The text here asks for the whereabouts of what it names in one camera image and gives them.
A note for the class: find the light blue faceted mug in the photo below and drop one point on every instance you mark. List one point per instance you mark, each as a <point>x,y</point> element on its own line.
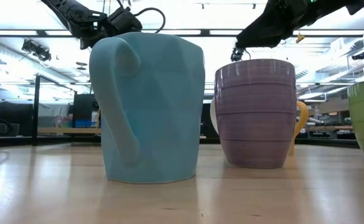
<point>156,109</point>

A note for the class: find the yellow mug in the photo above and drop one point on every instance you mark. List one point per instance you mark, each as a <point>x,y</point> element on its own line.
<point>305,116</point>

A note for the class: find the purple ribbed mug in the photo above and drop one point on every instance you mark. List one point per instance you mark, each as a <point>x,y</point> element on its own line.
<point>256,124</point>

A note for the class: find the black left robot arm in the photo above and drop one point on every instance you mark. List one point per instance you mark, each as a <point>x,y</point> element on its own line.
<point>76,18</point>

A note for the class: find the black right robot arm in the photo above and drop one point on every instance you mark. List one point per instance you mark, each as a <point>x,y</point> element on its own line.
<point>340,7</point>

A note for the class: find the yellow hanging tag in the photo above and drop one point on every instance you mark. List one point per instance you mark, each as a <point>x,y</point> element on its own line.
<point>300,38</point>

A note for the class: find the black ceiling-mounted device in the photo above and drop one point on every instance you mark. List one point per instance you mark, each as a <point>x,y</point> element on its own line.
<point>237,55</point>
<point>35,49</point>

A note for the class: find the black rectangular panel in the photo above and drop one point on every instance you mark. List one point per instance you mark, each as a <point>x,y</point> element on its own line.
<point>83,110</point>

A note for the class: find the wooden workbench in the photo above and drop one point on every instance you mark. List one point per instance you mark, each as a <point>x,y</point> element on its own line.
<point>328,127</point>

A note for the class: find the black partition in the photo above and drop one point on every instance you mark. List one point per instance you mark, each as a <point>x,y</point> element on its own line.
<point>13,118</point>

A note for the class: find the wooden mug shelf black frame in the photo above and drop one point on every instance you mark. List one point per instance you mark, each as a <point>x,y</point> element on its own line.
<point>69,130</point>

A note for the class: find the black table frame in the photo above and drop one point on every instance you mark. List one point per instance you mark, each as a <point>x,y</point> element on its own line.
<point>54,141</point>

